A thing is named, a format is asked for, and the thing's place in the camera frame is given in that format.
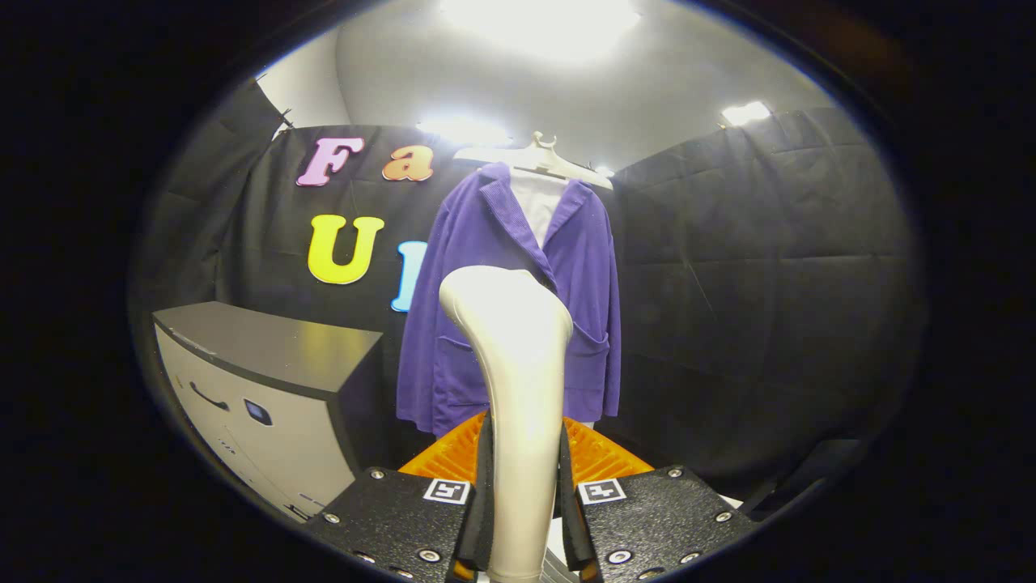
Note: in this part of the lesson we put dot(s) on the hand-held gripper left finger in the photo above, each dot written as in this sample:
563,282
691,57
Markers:
484,518

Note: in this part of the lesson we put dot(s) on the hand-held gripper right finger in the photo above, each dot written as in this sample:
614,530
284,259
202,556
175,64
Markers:
571,518

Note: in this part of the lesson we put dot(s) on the purple jacket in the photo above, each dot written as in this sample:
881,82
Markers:
453,283

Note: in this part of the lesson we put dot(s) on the white shirt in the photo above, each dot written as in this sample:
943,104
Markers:
536,202

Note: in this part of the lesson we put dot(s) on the white clothes hanger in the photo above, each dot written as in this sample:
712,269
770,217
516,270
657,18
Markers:
542,158

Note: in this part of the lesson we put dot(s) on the grey cabinet with dark top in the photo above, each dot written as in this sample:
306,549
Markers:
275,405

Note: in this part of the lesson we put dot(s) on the black backdrop cloth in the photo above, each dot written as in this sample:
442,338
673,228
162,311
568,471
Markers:
728,324

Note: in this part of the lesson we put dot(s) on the large ceiling light panel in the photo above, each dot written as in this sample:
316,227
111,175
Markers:
538,24

